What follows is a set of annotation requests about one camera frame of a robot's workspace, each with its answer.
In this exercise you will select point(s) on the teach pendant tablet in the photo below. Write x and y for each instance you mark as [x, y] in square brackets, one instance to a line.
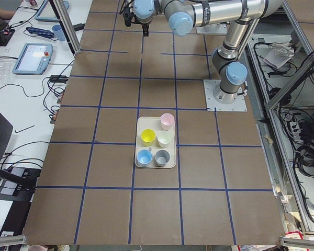
[33, 59]
[46, 13]

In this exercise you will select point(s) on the light blue cup on tray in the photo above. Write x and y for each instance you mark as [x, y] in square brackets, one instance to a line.
[144, 158]

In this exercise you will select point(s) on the pink plastic cup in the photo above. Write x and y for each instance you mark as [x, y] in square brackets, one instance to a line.
[167, 121]

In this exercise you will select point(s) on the yellow plastic cup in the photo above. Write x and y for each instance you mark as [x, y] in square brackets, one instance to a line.
[148, 137]

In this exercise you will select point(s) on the cream rectangular tray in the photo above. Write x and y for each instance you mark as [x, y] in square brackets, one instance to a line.
[154, 123]

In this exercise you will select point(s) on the teach pendant tablet near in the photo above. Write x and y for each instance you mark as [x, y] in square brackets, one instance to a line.
[33, 59]

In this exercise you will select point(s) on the teach pendant tablet far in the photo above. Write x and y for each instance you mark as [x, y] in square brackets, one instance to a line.
[46, 13]

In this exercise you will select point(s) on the pale green plastic cup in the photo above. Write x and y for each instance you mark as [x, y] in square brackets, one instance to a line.
[164, 139]

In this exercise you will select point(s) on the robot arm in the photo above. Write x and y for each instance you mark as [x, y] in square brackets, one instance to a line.
[242, 15]

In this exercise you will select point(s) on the black power adapter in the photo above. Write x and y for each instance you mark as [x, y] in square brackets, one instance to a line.
[58, 78]

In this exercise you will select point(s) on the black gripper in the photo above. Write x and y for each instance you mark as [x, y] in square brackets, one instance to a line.
[145, 27]

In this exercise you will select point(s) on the aluminium frame post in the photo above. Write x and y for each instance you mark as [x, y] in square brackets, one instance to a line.
[64, 20]

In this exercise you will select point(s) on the blue cup on desk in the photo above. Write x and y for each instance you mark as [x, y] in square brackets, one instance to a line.
[58, 32]

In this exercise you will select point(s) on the grey plastic cup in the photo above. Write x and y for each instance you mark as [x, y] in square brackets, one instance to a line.
[162, 157]

